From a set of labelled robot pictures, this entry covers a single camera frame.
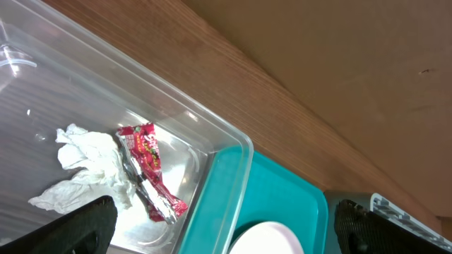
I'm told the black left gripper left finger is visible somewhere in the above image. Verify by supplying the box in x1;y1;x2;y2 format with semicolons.
1;195;118;254

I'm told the white tissue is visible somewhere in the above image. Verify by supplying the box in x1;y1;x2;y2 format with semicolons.
28;123;136;214

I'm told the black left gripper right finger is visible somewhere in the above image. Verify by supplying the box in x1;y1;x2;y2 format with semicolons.
333;200;448;254

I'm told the grey dishwasher rack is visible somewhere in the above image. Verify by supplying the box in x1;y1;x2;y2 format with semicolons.
324;190;451;253

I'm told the teal plastic tray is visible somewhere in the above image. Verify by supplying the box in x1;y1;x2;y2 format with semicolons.
178;146;328;253

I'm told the pink round plate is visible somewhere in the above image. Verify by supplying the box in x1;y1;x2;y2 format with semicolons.
228;222;304;254

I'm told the clear plastic bin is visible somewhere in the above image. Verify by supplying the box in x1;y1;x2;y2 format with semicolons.
1;1;254;253

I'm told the red snack wrapper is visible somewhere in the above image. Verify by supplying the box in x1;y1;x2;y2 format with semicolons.
116;122;188;224

